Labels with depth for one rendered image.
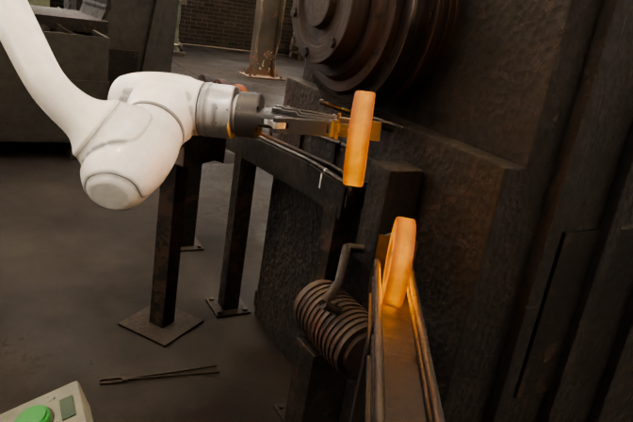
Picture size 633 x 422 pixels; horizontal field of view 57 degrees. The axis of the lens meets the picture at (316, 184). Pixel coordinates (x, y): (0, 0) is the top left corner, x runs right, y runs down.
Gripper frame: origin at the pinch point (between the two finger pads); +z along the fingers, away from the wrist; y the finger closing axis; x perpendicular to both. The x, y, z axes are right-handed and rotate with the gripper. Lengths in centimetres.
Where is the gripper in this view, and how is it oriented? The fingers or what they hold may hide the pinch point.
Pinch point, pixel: (359, 128)
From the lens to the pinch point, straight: 95.7
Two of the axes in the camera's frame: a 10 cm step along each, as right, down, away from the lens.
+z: 9.9, 1.3, -0.7
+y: -1.1, 2.7, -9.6
